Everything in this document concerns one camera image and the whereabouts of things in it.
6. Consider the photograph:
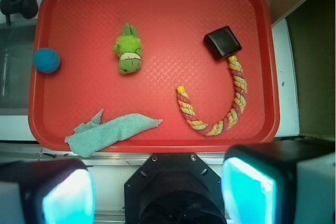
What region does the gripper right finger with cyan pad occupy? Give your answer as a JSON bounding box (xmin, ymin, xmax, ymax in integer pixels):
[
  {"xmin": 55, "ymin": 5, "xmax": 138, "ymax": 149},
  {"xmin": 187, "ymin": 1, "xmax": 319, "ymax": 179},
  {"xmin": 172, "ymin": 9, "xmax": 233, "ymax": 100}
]
[{"xmin": 221, "ymin": 140, "xmax": 335, "ymax": 223}]

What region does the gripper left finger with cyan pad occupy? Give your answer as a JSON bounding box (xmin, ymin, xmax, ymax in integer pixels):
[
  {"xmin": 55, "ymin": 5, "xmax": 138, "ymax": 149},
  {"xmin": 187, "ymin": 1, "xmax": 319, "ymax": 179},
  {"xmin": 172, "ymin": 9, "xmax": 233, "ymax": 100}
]
[{"xmin": 1, "ymin": 159, "xmax": 96, "ymax": 223}]

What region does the blue ball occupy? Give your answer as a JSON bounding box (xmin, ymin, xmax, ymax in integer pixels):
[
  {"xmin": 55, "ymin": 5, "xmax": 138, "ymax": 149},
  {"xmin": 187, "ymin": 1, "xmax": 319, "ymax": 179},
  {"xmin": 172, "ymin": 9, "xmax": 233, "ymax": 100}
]
[{"xmin": 33, "ymin": 48, "xmax": 61, "ymax": 73}]

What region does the light blue cloth rag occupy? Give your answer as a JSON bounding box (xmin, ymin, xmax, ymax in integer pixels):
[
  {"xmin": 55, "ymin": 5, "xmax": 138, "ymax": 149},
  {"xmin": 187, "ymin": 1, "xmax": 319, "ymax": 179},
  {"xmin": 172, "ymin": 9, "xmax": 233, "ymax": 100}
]
[{"xmin": 65, "ymin": 110, "xmax": 163, "ymax": 157}]

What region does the grey sink basin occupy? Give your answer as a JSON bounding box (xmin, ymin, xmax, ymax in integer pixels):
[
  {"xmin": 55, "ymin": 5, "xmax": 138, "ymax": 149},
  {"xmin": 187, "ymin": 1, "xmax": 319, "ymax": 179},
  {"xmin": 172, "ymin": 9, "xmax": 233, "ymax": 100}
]
[{"xmin": 1, "ymin": 22, "xmax": 36, "ymax": 115}]

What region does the black square block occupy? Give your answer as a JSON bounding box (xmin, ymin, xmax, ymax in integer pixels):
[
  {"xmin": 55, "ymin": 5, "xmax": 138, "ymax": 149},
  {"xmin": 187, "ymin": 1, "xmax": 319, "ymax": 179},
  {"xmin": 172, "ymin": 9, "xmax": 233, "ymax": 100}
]
[{"xmin": 203, "ymin": 26, "xmax": 242, "ymax": 61}]

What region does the red plastic tray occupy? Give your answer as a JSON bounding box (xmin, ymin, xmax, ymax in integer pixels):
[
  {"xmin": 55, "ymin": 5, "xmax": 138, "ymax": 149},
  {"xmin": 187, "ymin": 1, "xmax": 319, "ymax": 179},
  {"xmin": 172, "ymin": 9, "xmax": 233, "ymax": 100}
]
[{"xmin": 28, "ymin": 0, "xmax": 279, "ymax": 153}]

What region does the green plush frog toy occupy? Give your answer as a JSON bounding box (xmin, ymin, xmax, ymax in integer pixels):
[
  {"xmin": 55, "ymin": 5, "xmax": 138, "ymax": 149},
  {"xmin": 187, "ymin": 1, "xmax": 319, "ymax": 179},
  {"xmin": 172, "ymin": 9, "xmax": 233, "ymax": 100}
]
[{"xmin": 112, "ymin": 23, "xmax": 143, "ymax": 74}]

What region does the brown cardboard panel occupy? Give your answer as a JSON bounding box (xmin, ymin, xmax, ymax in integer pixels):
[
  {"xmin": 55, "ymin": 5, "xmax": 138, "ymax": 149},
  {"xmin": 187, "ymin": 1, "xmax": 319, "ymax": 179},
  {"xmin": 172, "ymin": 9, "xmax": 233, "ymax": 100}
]
[{"xmin": 266, "ymin": 0, "xmax": 335, "ymax": 140}]

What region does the grey sink faucet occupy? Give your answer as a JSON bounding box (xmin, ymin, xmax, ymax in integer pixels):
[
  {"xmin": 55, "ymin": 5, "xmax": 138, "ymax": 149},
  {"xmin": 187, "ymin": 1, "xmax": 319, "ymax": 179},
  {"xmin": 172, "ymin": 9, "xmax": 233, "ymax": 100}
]
[{"xmin": 1, "ymin": 0, "xmax": 39, "ymax": 26}]

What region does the multicolour twisted rope toy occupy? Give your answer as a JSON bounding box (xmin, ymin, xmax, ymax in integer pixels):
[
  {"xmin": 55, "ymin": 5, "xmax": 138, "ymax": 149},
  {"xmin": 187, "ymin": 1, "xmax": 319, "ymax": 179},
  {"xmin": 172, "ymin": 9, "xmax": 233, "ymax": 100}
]
[{"xmin": 176, "ymin": 55, "xmax": 248, "ymax": 136}]

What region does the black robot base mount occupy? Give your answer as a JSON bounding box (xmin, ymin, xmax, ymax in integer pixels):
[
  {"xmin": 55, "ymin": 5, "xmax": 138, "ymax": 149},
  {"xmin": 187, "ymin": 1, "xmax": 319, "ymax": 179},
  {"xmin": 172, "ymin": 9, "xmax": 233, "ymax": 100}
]
[{"xmin": 124, "ymin": 153, "xmax": 227, "ymax": 223}]

